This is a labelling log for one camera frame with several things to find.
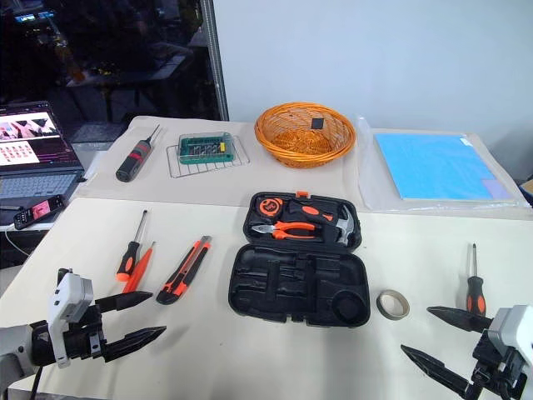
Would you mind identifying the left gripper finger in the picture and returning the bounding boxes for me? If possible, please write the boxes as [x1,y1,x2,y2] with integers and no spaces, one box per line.
[93,291,155,314]
[102,325,168,363]

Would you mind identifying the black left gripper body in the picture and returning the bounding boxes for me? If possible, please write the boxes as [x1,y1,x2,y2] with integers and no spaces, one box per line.
[64,302,106,364]

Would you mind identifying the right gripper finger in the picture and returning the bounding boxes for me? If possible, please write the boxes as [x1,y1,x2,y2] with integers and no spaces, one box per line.
[400,343,476,399]
[426,305,495,333]

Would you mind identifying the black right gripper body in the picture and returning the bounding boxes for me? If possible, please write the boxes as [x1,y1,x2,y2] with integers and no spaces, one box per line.
[469,332,528,400]

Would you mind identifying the black tool case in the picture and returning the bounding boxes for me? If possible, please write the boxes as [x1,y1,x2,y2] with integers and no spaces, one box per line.
[227,190,372,331]

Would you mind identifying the black orange phillips screwdriver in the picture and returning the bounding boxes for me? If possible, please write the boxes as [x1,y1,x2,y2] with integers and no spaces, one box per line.
[465,242,486,314]

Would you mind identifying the orange test pen screwdriver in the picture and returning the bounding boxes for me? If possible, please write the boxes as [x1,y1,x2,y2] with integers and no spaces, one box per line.
[121,241,157,295]

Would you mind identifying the black orange flathead screwdriver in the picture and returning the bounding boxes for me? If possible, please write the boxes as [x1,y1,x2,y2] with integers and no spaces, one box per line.
[115,209,150,283]

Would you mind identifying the orange black utility knife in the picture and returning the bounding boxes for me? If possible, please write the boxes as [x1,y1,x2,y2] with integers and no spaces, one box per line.
[155,235,213,306]

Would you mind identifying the beige tape roll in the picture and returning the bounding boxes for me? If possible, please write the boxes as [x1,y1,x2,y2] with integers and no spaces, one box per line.
[376,289,411,322]

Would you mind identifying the black smartphone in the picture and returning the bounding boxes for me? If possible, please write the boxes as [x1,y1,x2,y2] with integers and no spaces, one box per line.
[12,193,67,232]

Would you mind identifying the black red electric screwdriver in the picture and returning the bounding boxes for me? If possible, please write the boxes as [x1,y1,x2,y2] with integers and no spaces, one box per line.
[115,124,162,183]

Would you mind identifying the brown cardboard box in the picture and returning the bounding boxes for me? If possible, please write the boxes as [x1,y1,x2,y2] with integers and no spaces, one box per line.
[517,177,533,206]

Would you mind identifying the claw hammer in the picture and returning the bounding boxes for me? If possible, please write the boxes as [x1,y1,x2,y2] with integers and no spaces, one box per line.
[315,203,361,248]

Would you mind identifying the blue sheet stack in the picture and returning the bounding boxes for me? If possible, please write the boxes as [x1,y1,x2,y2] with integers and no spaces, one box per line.
[372,132,514,203]

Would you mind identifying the green screwdriver bit box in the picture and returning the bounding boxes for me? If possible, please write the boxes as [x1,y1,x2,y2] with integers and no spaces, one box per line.
[177,132,235,165]

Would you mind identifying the blue sheet in plastic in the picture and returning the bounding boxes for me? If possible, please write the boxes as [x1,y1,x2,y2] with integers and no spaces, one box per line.
[356,115,532,210]

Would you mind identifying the orange black tape measure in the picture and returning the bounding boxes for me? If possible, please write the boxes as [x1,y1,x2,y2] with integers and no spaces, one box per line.
[255,196,286,219]

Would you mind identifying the open laptop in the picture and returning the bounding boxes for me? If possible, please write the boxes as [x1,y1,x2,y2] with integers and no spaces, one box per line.
[0,100,87,202]

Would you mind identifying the orange woven basket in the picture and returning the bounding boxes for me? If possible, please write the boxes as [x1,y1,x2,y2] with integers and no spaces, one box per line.
[254,102,358,170]

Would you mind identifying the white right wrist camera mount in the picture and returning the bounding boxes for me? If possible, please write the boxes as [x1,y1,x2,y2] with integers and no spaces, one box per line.
[484,304,533,376]

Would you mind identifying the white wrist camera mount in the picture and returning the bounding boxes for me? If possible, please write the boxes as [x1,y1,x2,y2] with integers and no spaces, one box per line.
[484,304,533,376]
[47,268,95,370]

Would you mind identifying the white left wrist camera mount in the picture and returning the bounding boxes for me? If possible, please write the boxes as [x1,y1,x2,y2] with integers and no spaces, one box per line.
[47,268,95,370]

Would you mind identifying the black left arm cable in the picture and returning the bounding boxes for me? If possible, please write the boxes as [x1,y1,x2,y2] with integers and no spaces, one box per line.
[27,365,43,396]

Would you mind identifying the white cable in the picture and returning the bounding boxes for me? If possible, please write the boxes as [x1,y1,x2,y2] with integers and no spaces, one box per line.
[2,224,31,256]

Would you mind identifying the metal wire rack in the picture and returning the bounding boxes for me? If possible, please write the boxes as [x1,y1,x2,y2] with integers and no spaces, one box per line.
[167,134,252,180]

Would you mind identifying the orange handled pliers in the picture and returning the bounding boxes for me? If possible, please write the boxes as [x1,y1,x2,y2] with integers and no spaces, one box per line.
[250,220,318,242]

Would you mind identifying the black orange tool handle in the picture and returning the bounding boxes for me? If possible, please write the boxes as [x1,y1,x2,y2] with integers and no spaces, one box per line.
[286,199,335,227]

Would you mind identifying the aluminium frame post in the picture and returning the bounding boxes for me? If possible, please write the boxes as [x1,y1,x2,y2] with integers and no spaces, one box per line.
[198,0,231,123]

